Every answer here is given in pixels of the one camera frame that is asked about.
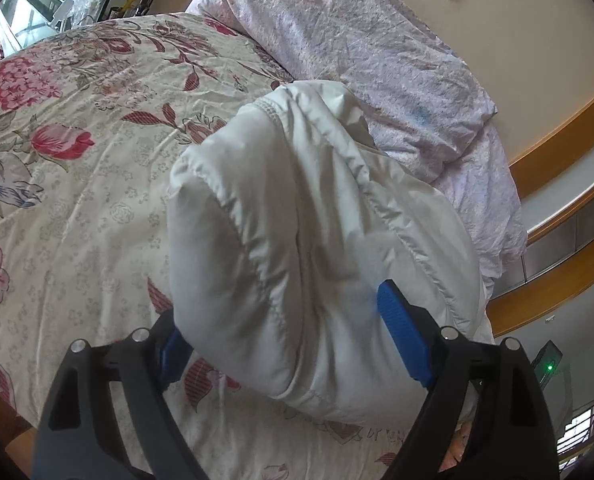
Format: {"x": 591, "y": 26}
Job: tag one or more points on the window with grille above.
{"x": 579, "y": 430}

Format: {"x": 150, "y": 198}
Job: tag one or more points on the small dark bottles group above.
{"x": 132, "y": 6}

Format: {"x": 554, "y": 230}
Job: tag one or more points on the white down jacket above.
{"x": 277, "y": 260}

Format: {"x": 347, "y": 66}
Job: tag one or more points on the wooden door frame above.
{"x": 552, "y": 160}

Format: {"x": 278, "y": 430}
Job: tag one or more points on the clear plastic bag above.
{"x": 79, "y": 7}

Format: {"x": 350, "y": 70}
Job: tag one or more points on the frosted glass sliding door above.
{"x": 567, "y": 240}

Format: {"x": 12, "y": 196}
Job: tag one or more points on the pink crinkled pillow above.
{"x": 337, "y": 25}
{"x": 482, "y": 200}

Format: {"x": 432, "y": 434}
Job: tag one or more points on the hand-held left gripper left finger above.
{"x": 174, "y": 357}

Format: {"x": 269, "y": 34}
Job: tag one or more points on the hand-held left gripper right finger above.
{"x": 402, "y": 335}

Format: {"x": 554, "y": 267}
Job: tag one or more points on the floral bed sheet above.
{"x": 77, "y": 185}

